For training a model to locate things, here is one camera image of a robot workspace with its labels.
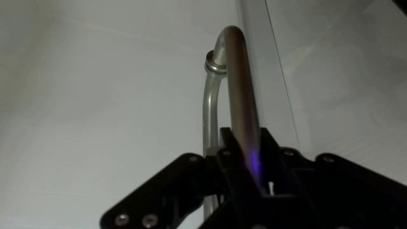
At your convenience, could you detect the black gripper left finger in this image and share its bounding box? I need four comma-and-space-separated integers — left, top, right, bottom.
100, 126, 265, 229

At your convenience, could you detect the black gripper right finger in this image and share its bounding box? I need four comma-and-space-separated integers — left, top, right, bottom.
259, 126, 407, 229

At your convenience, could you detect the glass shower door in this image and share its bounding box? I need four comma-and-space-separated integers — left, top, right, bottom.
0, 0, 300, 229

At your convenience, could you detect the metal loop door handle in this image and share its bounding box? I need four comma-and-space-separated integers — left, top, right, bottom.
203, 24, 264, 223

